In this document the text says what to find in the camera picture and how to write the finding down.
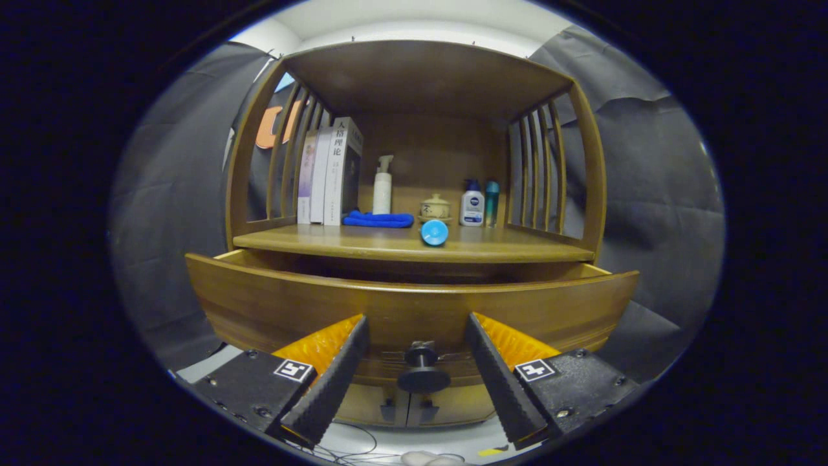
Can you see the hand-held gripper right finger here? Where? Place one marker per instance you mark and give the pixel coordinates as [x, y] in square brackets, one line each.
[504, 382]

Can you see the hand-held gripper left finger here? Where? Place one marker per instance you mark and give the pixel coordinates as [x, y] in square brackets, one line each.
[336, 382]

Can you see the wooden drawer with black knob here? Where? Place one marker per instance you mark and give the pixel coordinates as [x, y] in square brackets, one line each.
[401, 310]

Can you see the blue gradient cosmetic tube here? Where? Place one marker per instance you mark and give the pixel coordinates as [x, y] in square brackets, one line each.
[435, 233]

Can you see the wooden cabinet door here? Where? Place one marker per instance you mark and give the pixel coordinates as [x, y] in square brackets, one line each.
[466, 406]
[362, 406]

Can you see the wooden countertop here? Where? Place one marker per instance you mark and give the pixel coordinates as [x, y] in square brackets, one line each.
[504, 246]

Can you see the wooden cabinet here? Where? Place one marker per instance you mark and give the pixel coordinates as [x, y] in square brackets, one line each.
[427, 77]

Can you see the blue folded cloth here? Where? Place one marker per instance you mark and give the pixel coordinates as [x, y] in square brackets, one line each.
[378, 220]

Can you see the white lotion bottle blue cap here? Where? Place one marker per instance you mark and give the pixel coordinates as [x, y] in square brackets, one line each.
[472, 210]

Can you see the slim teal bottle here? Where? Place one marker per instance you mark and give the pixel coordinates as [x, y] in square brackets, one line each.
[491, 204]

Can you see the lidded ceramic tea bowl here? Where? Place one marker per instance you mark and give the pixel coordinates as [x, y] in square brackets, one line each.
[435, 207]

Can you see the white pump bottle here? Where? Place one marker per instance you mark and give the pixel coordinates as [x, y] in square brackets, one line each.
[382, 194]

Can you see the pale purple book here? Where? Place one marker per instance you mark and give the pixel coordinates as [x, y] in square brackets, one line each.
[304, 184]

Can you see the white book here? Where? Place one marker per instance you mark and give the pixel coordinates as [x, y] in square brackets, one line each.
[319, 181]

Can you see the grey portrait cover book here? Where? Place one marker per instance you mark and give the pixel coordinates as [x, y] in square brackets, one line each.
[341, 175]

